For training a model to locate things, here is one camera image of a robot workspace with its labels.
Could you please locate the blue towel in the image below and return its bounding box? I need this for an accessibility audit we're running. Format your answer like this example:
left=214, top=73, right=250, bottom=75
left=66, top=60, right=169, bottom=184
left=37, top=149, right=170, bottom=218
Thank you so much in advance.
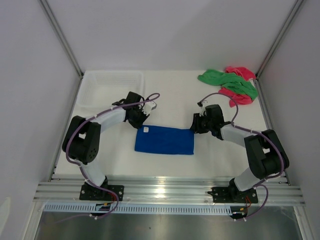
left=134, top=125, right=195, bottom=156

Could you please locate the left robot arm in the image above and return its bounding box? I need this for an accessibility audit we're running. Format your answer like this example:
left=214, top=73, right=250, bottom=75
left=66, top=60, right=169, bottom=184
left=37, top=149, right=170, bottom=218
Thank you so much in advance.
left=62, top=91, right=157, bottom=200

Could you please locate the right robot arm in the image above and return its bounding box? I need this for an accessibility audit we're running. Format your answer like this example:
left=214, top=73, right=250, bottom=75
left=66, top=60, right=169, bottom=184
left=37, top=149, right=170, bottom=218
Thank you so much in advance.
left=190, top=102, right=290, bottom=202

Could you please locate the pink towel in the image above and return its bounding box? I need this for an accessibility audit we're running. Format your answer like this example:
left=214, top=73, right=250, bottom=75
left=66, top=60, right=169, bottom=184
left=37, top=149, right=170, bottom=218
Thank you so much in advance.
left=218, top=66, right=256, bottom=105

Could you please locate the green towel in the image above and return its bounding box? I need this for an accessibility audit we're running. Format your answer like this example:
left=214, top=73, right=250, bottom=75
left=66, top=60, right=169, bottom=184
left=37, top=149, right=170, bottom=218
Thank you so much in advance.
left=197, top=69, right=258, bottom=101

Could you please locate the white plastic basket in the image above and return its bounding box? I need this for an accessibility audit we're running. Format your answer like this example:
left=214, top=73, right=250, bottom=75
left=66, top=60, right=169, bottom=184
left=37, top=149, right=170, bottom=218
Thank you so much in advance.
left=76, top=70, right=145, bottom=110

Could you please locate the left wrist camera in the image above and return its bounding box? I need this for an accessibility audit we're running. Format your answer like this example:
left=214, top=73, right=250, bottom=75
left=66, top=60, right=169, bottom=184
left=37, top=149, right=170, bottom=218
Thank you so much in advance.
left=144, top=101, right=157, bottom=115

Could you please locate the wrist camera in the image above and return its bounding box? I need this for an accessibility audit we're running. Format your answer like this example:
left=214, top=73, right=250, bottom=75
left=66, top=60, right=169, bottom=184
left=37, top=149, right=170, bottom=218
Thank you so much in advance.
left=144, top=101, right=157, bottom=115
left=197, top=100, right=209, bottom=109

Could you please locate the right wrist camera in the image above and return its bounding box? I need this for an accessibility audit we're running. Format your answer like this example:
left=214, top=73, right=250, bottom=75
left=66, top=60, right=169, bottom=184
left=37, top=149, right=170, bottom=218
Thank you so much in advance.
left=197, top=100, right=209, bottom=109

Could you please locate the aluminium frame rail right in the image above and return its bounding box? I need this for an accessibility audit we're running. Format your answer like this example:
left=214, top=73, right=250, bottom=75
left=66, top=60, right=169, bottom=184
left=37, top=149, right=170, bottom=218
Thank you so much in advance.
left=253, top=76, right=292, bottom=186

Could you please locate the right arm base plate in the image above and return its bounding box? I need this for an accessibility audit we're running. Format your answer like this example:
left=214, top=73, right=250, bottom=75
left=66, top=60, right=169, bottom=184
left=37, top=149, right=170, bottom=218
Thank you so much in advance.
left=207, top=186, right=259, bottom=204

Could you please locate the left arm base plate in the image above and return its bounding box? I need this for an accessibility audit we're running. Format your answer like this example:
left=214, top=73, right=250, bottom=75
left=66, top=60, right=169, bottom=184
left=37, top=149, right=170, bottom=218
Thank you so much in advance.
left=79, top=183, right=125, bottom=202

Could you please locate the slotted cable duct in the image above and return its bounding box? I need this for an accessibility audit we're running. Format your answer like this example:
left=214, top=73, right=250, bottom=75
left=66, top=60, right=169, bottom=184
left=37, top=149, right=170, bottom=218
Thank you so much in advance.
left=43, top=202, right=232, bottom=216

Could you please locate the aluminium frame post left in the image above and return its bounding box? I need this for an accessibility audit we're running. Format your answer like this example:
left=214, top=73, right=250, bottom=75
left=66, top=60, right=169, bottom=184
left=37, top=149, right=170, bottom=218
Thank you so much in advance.
left=38, top=0, right=84, bottom=79

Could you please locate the aluminium frame post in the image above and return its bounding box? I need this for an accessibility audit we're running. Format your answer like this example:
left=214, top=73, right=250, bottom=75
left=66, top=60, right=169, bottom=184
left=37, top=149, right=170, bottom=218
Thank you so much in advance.
left=255, top=0, right=307, bottom=79
left=38, top=0, right=84, bottom=79

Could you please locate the aluminium frame post right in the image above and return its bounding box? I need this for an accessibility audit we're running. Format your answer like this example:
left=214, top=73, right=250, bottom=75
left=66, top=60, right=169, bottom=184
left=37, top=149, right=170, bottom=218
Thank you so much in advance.
left=255, top=0, right=307, bottom=79

